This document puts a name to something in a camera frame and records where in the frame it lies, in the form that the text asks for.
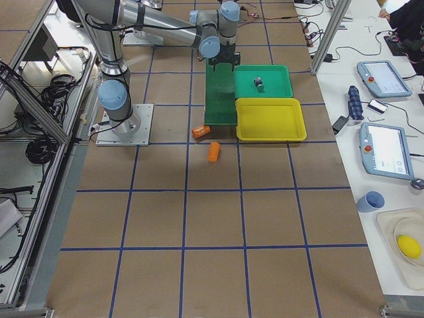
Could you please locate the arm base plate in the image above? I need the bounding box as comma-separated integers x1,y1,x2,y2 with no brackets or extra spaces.
123,30,164,46
95,103,154,146

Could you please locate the teach pendant near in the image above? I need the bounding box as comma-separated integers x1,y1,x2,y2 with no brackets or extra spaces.
358,123,414,181

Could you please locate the green conveyor belt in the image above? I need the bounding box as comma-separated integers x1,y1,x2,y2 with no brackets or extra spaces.
204,62,237,127

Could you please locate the orange cylinder with white print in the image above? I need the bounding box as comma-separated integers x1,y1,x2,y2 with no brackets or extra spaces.
191,125,211,139

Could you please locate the black power adapter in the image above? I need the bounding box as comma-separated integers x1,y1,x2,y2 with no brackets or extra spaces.
332,116,349,135

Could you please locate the green push button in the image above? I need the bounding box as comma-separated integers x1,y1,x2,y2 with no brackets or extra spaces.
253,77,264,92

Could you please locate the teach pendant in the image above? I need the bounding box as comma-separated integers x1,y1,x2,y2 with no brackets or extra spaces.
358,123,414,181
356,60,412,98

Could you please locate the aluminium frame post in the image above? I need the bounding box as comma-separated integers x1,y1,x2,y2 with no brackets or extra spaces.
311,0,351,75

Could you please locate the yellow plastic tray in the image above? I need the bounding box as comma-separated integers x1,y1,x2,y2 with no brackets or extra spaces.
236,97,307,142

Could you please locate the green plastic tray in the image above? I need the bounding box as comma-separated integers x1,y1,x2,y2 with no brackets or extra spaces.
234,64,293,98

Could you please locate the plain orange cylinder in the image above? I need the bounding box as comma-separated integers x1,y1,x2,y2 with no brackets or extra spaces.
207,142,221,162

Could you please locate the blue plaid folded umbrella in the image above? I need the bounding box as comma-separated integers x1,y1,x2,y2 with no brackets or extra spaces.
348,85,364,121

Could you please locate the yellow lemon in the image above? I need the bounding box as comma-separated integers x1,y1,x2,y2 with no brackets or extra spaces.
396,235,422,259

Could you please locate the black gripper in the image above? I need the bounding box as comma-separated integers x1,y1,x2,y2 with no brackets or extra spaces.
208,41,241,70

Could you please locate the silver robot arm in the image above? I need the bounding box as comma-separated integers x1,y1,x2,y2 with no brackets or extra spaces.
57,1,240,127

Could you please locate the teach pendant far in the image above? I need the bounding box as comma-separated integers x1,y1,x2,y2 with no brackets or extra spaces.
356,60,412,98

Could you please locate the red black power cable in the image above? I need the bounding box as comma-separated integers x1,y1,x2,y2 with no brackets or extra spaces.
238,3,302,27

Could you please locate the blue plastic cup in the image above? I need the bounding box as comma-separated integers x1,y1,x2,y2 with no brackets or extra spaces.
356,191,385,213

